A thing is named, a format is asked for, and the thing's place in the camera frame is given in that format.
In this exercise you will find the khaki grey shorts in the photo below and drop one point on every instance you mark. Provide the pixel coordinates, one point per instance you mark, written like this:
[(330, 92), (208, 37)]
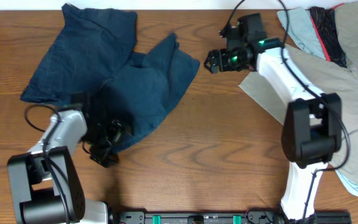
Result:
[(332, 78)]

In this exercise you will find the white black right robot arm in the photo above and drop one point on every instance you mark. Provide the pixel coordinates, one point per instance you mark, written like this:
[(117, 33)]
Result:
[(311, 130)]

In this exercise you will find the dark blue denim shorts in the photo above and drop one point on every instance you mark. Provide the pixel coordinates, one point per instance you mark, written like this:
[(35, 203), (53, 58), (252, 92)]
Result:
[(94, 53)]

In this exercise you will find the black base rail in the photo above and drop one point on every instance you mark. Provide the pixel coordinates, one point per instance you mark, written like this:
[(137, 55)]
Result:
[(252, 216)]

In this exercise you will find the black red patterned garment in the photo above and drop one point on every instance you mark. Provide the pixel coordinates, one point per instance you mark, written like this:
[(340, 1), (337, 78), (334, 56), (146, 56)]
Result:
[(323, 21)]

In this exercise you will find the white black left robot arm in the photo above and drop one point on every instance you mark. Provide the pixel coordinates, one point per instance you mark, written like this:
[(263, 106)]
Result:
[(44, 183)]

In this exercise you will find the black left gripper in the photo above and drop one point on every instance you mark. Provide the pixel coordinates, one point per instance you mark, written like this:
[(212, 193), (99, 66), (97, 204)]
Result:
[(101, 152)]

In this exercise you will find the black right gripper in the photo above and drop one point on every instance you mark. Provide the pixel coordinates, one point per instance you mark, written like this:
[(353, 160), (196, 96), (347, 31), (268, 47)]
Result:
[(224, 65)]

